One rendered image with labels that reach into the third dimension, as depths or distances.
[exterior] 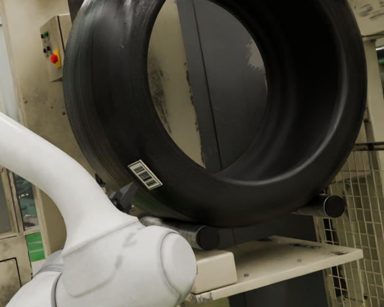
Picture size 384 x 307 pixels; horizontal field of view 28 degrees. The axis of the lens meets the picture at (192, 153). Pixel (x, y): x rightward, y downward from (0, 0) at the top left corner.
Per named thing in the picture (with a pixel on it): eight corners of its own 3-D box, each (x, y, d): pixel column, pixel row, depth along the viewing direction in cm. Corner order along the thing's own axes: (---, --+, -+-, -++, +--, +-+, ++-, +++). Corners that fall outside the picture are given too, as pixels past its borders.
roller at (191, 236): (137, 237, 171) (133, 217, 171) (156, 233, 173) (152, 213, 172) (200, 253, 139) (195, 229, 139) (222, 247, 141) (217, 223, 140)
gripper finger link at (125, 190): (108, 214, 124) (106, 210, 124) (123, 192, 130) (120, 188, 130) (122, 206, 123) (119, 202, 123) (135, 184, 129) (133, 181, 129)
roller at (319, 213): (247, 211, 182) (244, 192, 182) (263, 207, 184) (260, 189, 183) (328, 220, 150) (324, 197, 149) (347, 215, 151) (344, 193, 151)
